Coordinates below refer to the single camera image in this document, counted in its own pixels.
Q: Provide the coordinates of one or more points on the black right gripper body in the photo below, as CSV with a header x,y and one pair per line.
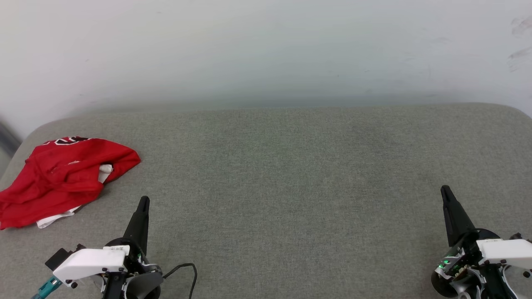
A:
x,y
465,249

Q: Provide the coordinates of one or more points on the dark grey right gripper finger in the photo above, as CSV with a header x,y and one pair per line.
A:
x,y
455,220

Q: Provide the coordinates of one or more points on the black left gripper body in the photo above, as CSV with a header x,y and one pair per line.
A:
x,y
139,261

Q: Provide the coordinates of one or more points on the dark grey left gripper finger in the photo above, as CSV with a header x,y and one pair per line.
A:
x,y
139,226

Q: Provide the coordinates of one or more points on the red and white shirt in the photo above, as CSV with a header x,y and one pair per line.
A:
x,y
62,174

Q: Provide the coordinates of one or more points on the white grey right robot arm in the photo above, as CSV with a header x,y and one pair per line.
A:
x,y
451,286

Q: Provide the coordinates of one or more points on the grey fabric sofa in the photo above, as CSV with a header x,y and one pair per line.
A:
x,y
291,174

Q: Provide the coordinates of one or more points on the white right camera bracket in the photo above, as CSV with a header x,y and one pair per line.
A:
x,y
507,251

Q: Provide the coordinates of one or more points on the white camera bracket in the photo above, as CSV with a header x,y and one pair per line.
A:
x,y
507,251
91,261

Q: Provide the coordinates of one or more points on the white left camera bracket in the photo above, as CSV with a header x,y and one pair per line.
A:
x,y
91,261

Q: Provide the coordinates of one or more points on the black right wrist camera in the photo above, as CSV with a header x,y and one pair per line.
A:
x,y
517,236

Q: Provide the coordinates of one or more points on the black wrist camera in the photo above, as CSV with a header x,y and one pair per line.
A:
x,y
59,257
517,236

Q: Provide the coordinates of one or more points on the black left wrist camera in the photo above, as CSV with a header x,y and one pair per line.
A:
x,y
59,257

